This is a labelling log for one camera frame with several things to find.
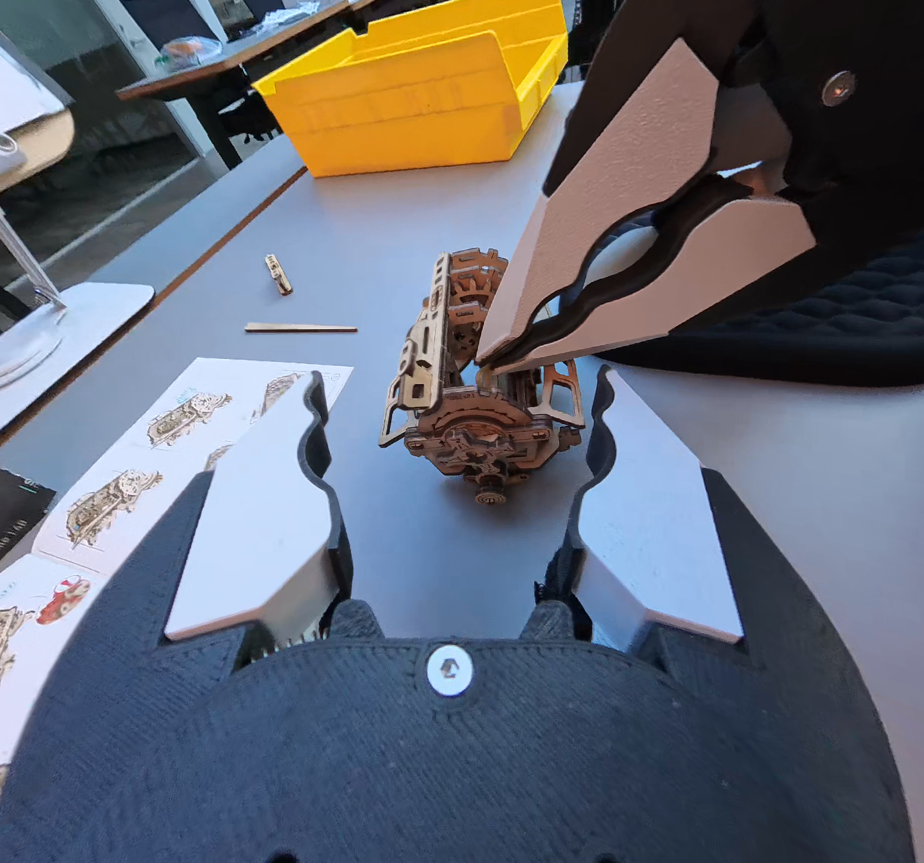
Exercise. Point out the white document stand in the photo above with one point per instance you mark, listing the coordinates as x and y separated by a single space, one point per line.
79 329

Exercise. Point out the yellow plastic bin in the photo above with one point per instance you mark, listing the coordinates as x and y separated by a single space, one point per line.
404 105

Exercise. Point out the clear plastic bag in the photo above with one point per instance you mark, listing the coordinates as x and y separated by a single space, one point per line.
188 52

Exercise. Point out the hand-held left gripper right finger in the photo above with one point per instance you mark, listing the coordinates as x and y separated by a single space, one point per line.
650 524

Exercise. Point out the illustrated instruction booklet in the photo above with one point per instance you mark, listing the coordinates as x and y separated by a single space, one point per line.
238 381

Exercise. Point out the brown-edged grey desk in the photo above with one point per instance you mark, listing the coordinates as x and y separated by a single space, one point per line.
245 54

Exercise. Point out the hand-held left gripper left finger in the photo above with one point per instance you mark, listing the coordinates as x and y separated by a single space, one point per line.
252 516

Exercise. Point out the thin wooden stick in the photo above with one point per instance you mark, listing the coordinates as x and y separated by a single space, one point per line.
299 328

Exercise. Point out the wooden mechanical model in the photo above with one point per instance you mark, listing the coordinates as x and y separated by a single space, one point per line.
462 430

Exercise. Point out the black quilted cushion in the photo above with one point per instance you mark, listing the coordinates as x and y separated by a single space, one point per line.
830 329

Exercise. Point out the black model kit box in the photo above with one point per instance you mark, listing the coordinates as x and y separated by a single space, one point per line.
21 509

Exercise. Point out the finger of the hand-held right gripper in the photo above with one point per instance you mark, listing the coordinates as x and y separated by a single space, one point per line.
621 170
722 264

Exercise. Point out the small wooden model part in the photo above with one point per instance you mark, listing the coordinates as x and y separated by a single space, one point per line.
278 275

